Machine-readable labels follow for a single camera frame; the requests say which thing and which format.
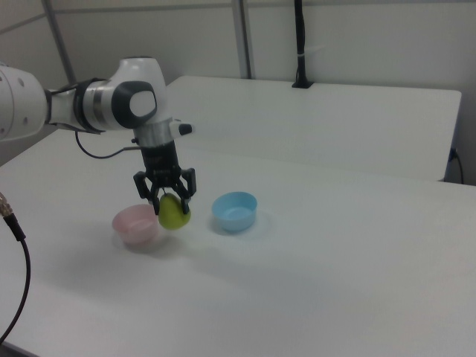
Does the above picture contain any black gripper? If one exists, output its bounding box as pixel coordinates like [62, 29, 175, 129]
[133, 141, 197, 217]

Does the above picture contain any green pear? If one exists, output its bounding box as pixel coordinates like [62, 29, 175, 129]
[158, 193, 193, 232]

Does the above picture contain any pink plastic bowl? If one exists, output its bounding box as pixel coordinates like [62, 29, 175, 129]
[112, 203, 162, 254]

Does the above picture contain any blue plastic bowl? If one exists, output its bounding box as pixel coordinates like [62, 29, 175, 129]
[211, 190, 259, 234]

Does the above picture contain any black pole with white band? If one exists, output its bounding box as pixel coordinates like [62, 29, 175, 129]
[291, 0, 315, 89]

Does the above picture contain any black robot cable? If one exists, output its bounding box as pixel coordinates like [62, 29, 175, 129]
[74, 129, 144, 160]

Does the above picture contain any black cable with metal connector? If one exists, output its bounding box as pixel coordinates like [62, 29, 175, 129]
[0, 190, 32, 345]

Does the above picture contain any grey metal partition post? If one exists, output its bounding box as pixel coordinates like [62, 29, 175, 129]
[41, 0, 78, 87]
[231, 0, 257, 80]

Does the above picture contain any black wall cable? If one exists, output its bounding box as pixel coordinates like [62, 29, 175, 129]
[448, 147, 465, 184]

